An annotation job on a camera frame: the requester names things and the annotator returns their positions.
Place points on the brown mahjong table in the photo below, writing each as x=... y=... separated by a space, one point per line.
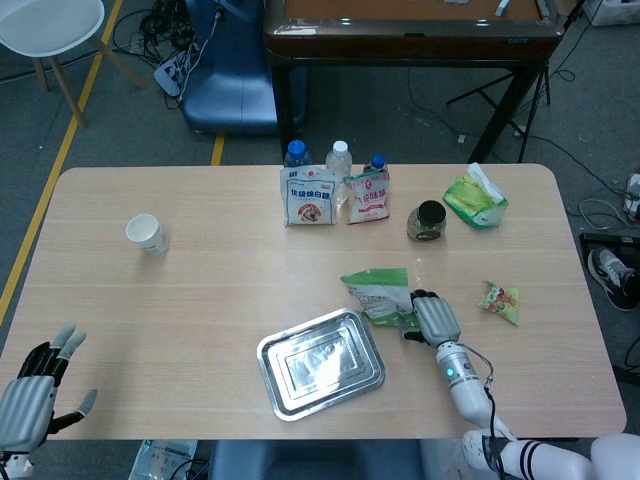
x=410 y=42

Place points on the white paper cup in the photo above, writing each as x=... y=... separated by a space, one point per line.
x=147 y=237

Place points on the small yellow green snack packet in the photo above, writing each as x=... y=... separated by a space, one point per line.
x=500 y=302

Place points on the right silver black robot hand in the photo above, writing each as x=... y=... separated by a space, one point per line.
x=437 y=320

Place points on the silver metal tray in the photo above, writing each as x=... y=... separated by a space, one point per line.
x=320 y=365

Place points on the black tripod stand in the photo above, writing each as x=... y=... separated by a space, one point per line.
x=532 y=115

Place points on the pink white snack pouch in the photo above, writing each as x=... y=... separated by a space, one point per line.
x=367 y=200

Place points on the white blue mahjong tile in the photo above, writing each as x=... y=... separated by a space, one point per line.
x=502 y=6

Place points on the small blue cap bottle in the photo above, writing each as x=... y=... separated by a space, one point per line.
x=378 y=162

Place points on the white chair wooden legs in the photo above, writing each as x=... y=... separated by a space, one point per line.
x=50 y=25

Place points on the glass spice jar black lid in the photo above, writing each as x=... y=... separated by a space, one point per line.
x=426 y=220

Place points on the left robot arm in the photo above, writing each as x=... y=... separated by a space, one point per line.
x=12 y=465

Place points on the green tissue pack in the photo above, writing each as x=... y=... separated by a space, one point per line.
x=472 y=200

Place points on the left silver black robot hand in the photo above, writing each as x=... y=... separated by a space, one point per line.
x=25 y=410

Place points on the clear plastic bag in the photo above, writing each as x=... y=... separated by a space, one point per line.
x=160 y=460

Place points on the white sugar bag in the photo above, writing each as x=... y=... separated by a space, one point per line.
x=309 y=197

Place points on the blue machine base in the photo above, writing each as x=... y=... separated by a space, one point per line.
x=230 y=85

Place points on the white socket block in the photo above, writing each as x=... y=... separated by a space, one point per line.
x=634 y=192

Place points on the grey black sneaker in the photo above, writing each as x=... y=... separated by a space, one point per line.
x=612 y=275

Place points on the white power strip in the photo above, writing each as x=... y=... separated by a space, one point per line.
x=170 y=75

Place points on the green white snack bag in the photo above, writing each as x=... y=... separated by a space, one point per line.
x=380 y=295

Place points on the white cap water bottle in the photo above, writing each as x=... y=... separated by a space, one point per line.
x=338 y=160

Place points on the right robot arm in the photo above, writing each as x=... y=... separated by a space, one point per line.
x=462 y=382

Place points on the large blue cap bottle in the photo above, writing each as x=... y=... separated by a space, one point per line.
x=296 y=152

